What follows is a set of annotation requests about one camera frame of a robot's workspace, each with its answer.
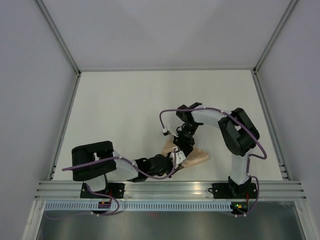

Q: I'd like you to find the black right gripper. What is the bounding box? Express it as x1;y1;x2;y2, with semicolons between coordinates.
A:
173;121;200;158

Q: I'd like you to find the peach cloth napkin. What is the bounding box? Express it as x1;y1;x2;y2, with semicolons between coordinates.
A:
161;139;210;168

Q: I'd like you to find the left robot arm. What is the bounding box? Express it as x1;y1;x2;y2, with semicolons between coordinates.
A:
64;141;177;198

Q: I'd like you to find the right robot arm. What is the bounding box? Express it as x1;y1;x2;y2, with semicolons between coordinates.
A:
173;102;260;199

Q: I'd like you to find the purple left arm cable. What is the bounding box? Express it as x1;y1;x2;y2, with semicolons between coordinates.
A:
44;147;182;221

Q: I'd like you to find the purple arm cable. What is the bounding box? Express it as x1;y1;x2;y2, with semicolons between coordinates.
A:
159;107;267;218
44;147;182;221

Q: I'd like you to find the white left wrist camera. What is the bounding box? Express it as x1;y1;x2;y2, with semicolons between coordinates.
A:
170;146;187;169

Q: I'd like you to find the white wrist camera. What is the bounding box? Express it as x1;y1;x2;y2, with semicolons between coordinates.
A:
170;146;187;169
162;127;177;137

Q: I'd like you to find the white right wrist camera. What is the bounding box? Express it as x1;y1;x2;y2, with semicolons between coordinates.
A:
162;127;177;137

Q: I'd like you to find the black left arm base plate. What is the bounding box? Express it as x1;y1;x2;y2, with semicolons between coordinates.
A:
80;183;125;199

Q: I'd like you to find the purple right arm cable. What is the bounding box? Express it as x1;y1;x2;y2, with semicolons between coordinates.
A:
159;107;267;218

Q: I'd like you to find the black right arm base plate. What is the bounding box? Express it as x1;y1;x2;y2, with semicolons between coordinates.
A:
208;183;258;200

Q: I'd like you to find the back aluminium frame rail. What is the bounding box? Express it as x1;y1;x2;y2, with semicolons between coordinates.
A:
80;66;254;73

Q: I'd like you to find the aluminium frame rail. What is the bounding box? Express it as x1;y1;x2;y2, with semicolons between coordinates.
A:
80;66;254;73
34;180;307;201

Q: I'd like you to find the aluminium front frame rail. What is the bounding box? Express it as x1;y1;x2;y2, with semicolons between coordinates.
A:
34;180;307;201

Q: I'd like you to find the white slotted cable duct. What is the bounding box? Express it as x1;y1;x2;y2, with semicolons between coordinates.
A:
45;200;232;212

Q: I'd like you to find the left aluminium corner post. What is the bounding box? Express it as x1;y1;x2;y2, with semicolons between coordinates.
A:
34;0;81;76

